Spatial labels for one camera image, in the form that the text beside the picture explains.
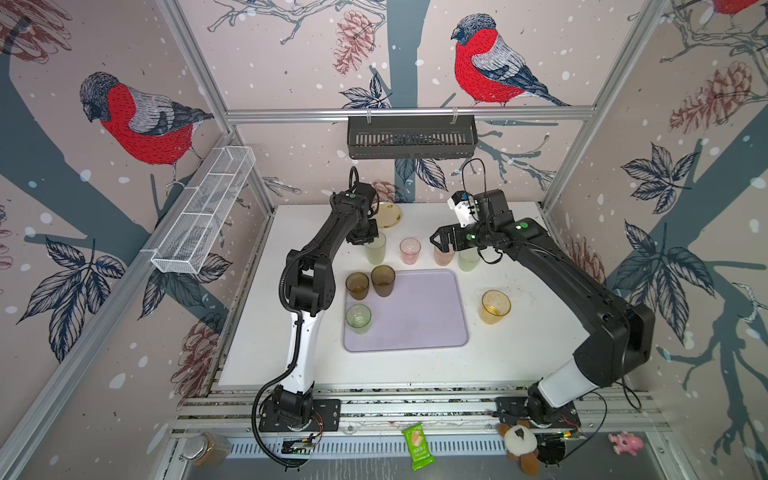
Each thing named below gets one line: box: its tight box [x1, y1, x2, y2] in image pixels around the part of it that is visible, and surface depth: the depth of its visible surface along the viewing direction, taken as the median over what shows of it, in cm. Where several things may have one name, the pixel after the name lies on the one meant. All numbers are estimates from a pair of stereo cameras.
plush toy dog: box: [498, 420, 540, 477], surface depth 69 cm
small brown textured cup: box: [345, 272, 370, 301], surface depth 95 cm
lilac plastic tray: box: [343, 269, 468, 352], surface depth 92 cm
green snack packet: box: [401, 422, 436, 471], surface depth 70 cm
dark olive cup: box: [371, 264, 396, 297], surface depth 94 cm
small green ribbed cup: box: [345, 303, 372, 335], surface depth 91 cm
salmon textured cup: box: [434, 246, 455, 266], surface depth 103 cm
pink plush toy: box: [608, 430, 644, 456], surface depth 69 cm
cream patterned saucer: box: [375, 202, 403, 228], surface depth 122 cm
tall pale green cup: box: [364, 231, 387, 265], surface depth 101 cm
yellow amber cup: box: [480, 289, 512, 325], surface depth 90 cm
